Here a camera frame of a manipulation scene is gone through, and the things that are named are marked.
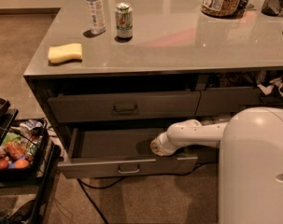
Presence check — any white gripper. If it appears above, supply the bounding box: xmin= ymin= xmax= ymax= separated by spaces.
xmin=150 ymin=133 xmax=177 ymax=156

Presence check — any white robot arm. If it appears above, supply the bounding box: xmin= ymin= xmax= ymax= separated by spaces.
xmin=150 ymin=107 xmax=283 ymax=224

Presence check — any grey drawer cabinet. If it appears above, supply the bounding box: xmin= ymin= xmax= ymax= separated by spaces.
xmin=23 ymin=0 xmax=283 ymax=174

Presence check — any yellow sponge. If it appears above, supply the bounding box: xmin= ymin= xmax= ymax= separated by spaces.
xmin=48 ymin=43 xmax=82 ymax=63

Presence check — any snack bag in bin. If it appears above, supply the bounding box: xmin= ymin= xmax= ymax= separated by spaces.
xmin=20 ymin=119 xmax=43 ymax=139

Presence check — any crumpled chip bag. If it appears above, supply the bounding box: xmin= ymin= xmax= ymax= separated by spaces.
xmin=258 ymin=76 xmax=283 ymax=98

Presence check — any clear plastic water bottle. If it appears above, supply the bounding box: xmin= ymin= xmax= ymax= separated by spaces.
xmin=84 ymin=0 xmax=106 ymax=35

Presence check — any green white soda can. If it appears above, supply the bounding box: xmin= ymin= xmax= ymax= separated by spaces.
xmin=115 ymin=2 xmax=133 ymax=38

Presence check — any black cart with bins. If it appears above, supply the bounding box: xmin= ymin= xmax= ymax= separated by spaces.
xmin=0 ymin=98 xmax=61 ymax=224

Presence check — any orange fruit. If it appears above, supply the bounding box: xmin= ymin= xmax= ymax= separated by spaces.
xmin=14 ymin=159 xmax=30 ymax=169

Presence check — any red apple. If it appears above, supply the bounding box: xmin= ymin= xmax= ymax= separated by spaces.
xmin=0 ymin=160 xmax=9 ymax=170

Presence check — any black floor cable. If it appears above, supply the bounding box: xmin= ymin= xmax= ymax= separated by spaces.
xmin=77 ymin=161 xmax=210 ymax=224

